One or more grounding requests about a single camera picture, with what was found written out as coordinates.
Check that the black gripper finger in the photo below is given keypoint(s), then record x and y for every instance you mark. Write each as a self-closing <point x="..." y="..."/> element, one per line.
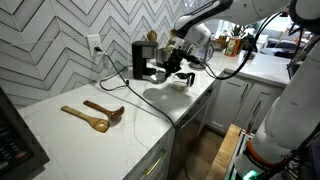
<point x="167" y="68"/>
<point x="175" y="71"/>

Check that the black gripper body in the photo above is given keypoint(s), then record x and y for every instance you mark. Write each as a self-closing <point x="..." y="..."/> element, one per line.
<point x="180" y="58"/>

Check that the black coffee maker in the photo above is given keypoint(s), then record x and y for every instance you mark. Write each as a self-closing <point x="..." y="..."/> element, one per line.
<point x="141" y="60"/>

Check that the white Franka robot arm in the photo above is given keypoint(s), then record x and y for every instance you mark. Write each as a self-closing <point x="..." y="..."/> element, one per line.
<point x="293" y="110"/>

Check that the wooden cart top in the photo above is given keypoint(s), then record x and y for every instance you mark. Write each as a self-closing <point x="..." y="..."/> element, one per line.
<point x="225" y="153"/>

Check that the wide wooden spoon in holder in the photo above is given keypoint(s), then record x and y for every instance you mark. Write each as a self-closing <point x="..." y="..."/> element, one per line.
<point x="172" y="34"/>

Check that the glass kettle with steel rim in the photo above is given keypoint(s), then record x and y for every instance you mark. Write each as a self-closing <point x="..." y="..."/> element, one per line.
<point x="207" y="53"/>

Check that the dishwasher front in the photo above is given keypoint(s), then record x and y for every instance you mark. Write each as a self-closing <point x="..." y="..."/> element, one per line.
<point x="193" y="113"/>

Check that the colourful printed canister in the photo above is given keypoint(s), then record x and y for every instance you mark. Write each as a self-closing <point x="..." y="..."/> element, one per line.
<point x="232" y="46"/>

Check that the white corner kitchen cabinet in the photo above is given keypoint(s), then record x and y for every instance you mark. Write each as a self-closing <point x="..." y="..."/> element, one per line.
<point x="233" y="103"/>

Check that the dark wooden spoon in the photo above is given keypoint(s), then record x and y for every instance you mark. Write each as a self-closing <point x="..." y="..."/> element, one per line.
<point x="106" y="111"/>

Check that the light slotted wooden spatula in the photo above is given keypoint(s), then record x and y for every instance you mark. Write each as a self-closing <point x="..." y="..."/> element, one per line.
<point x="90" y="120"/>

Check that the black keypad appliance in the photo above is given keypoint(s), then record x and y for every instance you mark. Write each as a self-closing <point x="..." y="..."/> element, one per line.
<point x="13" y="146"/>

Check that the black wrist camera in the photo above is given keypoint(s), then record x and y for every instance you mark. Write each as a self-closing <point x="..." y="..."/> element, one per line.
<point x="192" y="59"/>

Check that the white wall power outlet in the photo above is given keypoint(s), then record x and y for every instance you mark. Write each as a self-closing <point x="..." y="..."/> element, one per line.
<point x="93" y="43"/>

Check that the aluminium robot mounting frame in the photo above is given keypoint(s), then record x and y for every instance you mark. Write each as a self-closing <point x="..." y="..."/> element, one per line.
<point x="241" y="146"/>

